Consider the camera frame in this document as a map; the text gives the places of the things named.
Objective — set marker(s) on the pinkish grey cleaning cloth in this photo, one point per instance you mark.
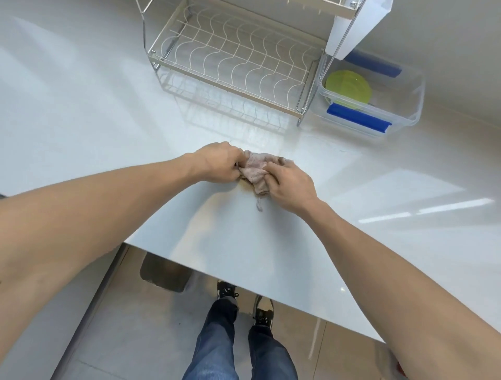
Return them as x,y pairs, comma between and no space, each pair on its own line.
256,172

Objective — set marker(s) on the person's left forearm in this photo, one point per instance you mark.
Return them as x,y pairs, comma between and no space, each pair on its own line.
78,227

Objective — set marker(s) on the person's right forearm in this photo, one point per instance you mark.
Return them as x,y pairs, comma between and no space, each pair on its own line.
411,297

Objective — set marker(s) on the person's left hand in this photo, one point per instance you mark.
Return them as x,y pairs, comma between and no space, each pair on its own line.
219,162

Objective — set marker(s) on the person's right black sneaker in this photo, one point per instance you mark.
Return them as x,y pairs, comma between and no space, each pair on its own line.
263,311

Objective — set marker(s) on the person's blue jeans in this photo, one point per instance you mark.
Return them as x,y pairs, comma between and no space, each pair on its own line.
215,344

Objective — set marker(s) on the person's left black sneaker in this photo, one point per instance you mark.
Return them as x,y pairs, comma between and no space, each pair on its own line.
227,291

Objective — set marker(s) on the white plastic utensil holder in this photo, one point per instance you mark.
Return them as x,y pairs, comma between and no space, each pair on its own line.
368,23

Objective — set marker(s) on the person's right hand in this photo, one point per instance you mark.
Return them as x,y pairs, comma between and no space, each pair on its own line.
295,190

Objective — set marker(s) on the person's black sneaker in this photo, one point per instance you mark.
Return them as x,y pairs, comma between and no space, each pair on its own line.
227,291
263,311

